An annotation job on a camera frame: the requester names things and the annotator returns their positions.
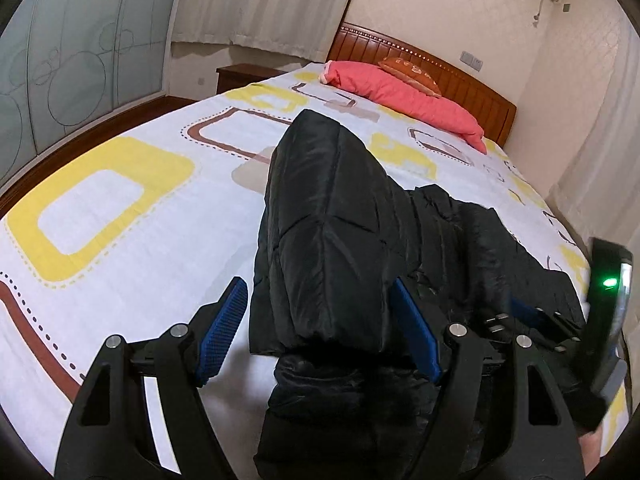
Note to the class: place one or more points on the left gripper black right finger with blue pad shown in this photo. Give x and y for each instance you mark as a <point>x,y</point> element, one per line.
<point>499,413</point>

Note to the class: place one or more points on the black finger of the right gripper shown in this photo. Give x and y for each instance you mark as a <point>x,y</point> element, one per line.
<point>553,332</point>

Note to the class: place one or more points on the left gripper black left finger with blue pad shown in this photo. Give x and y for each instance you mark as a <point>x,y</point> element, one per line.
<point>108,434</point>

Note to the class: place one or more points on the black quilted puffer jacket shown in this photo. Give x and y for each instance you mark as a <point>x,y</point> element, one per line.
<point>336,232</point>

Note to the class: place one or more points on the white striped side curtain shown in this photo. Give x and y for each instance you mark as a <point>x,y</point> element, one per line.
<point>598,193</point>

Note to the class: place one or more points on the white patterned bed sheet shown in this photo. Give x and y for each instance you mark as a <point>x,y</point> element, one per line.
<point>137,234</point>

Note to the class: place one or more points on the orange patterned cushion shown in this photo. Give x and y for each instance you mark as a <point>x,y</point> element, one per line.
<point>411,74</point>

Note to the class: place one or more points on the pink pillow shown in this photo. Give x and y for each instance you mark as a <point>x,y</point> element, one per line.
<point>385,89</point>

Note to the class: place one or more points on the wooden nightstand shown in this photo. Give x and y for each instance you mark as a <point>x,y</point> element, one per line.
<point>240,75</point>

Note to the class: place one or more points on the frosted glass wardrobe door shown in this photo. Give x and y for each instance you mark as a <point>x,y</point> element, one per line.
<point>66,63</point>

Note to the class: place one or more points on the white window curtain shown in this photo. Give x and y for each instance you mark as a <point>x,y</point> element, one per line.
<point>301,28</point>

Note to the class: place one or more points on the wall switch panel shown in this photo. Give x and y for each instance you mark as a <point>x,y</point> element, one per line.
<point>471,60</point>

